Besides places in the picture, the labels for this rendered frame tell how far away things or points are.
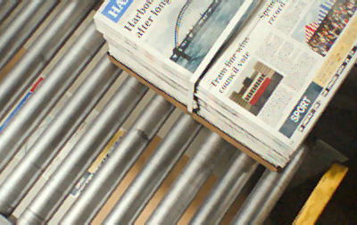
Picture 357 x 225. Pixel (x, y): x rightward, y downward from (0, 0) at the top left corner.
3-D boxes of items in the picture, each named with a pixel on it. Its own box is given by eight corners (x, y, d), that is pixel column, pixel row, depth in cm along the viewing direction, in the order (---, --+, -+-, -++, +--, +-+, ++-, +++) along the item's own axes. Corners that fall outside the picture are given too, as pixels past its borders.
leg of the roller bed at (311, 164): (282, 188, 181) (344, 148, 115) (272, 203, 179) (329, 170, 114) (267, 178, 181) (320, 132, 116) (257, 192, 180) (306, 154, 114)
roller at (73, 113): (154, 34, 114) (153, 24, 109) (8, 223, 103) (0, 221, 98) (136, 21, 114) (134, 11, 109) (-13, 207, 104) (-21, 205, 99)
